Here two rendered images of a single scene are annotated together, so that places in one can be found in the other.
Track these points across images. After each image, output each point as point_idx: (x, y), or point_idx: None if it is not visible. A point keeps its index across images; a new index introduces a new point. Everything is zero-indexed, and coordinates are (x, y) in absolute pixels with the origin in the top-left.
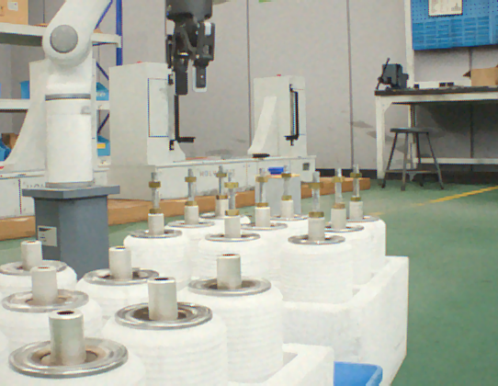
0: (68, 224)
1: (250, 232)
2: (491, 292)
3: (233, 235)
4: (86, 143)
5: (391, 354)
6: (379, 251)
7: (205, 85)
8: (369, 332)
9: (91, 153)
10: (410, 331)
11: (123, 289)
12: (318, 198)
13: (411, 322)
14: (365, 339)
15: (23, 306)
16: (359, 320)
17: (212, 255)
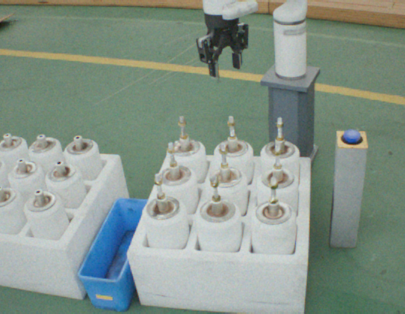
0: (270, 99)
1: (186, 179)
2: None
3: (170, 176)
4: (288, 54)
5: (236, 300)
6: (262, 242)
7: (213, 76)
8: (155, 269)
9: (295, 59)
10: (373, 313)
11: (45, 179)
12: (158, 188)
13: (403, 311)
14: (143, 269)
15: (13, 169)
16: (128, 257)
17: None
